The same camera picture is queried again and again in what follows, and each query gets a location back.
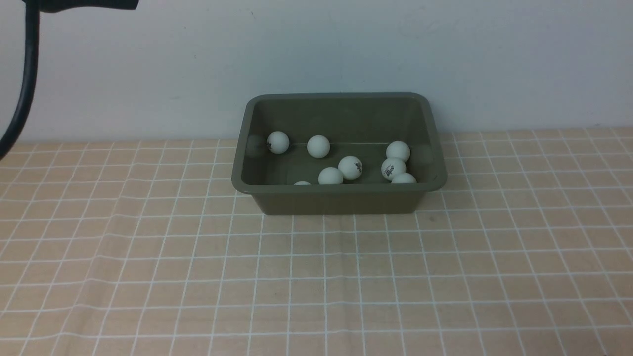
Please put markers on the white ball marked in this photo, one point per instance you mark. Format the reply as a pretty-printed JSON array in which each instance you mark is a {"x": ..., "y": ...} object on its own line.
[{"x": 351, "y": 167}]

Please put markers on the plain white ball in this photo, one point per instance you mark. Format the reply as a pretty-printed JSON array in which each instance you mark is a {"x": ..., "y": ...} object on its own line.
[{"x": 278, "y": 142}]

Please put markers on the white ball with logo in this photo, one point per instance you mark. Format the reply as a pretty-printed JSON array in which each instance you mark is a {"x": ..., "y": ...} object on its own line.
[{"x": 330, "y": 176}]

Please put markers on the olive green plastic bin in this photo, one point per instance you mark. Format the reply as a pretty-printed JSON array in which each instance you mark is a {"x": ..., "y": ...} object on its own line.
[{"x": 356, "y": 124}]

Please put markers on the white ball bin corner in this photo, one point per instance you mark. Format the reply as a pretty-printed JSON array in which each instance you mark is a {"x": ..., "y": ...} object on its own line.
[{"x": 398, "y": 150}]

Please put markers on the beige checkered tablecloth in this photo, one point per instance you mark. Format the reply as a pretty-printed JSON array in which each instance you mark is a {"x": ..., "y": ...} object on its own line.
[{"x": 145, "y": 249}]

